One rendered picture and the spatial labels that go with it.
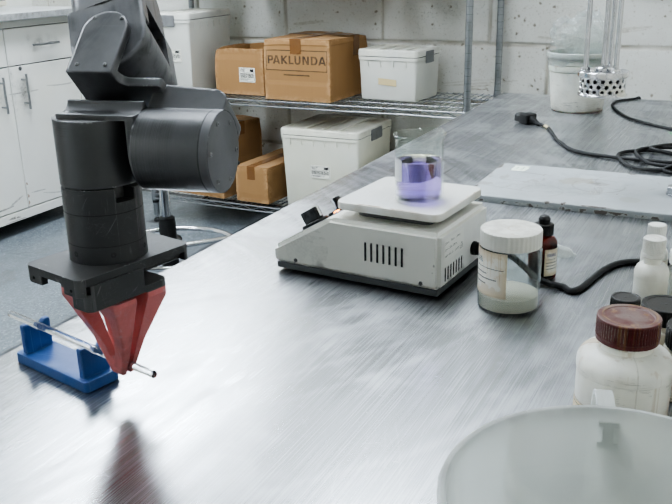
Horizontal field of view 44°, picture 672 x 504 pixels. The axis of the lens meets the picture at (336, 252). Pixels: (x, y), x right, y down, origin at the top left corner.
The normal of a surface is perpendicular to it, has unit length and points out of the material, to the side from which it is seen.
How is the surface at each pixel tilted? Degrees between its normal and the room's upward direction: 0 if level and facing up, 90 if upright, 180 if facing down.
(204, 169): 100
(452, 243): 90
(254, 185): 89
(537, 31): 90
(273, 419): 0
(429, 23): 90
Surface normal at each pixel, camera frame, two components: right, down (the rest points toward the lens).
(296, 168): -0.45, 0.35
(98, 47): -0.19, -0.46
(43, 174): 0.89, 0.13
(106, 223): 0.33, 0.31
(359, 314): -0.02, -0.94
